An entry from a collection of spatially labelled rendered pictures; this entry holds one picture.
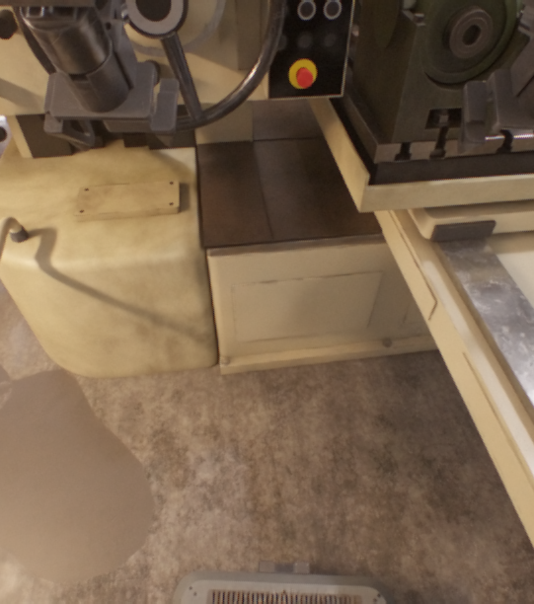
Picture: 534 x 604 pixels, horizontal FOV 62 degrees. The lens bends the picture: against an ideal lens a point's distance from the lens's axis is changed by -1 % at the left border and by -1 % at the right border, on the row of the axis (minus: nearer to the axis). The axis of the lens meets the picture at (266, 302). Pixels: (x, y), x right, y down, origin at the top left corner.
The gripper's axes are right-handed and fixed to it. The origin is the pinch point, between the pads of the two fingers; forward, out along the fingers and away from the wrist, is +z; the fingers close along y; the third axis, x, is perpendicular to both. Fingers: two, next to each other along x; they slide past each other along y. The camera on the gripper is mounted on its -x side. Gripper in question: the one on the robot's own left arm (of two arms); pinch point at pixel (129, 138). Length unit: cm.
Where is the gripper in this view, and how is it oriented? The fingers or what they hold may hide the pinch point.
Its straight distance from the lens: 60.1
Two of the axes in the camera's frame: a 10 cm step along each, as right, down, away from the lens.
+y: -10.0, -0.3, 0.2
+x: -0.3, 9.8, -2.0
